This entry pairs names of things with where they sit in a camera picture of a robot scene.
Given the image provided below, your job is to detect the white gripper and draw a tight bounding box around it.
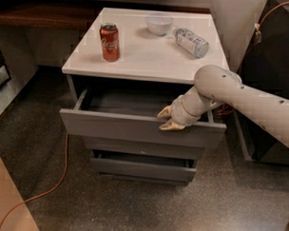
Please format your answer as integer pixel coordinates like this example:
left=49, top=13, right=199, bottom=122
left=157, top=95, right=200, bottom=131

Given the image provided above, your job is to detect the dark wooden shelf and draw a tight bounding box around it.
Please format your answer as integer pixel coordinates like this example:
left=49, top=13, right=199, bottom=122
left=0, top=0, right=211, bottom=30

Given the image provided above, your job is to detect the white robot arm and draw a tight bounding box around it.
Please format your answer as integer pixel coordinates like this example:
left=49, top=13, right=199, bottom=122
left=158, top=65, right=289, bottom=148

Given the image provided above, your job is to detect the orange cable at right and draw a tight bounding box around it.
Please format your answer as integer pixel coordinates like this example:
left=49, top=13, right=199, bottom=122
left=216, top=0, right=289, bottom=119

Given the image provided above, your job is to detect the grey top drawer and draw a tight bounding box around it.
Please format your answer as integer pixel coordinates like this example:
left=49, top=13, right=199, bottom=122
left=60, top=89, right=226, bottom=148

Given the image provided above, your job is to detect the grey cabinet with white top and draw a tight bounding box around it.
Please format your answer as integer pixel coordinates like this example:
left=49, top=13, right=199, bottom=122
left=63, top=8, right=228, bottom=184

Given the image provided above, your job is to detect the grey drawer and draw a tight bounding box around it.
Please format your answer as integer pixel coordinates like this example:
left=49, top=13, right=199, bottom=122
left=83, top=136, right=204, bottom=160
left=60, top=89, right=226, bottom=148
left=90, top=150, right=196, bottom=183

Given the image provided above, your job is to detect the red coke can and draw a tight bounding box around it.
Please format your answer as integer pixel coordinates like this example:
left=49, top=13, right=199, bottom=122
left=99, top=23, right=120, bottom=61

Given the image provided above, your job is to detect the orange floor cable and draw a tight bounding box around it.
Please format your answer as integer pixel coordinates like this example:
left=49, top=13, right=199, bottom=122
left=0, top=130, right=70, bottom=231

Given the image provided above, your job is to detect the white bowl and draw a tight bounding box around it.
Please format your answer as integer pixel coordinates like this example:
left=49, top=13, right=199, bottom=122
left=145, top=12, right=174, bottom=36

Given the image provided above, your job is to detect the grey middle drawer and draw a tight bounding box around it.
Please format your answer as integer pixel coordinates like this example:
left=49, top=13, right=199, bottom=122
left=83, top=136, right=204, bottom=160

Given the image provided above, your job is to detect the grey bottom drawer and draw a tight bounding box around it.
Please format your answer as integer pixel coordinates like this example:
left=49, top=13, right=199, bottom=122
left=90, top=150, right=196, bottom=183

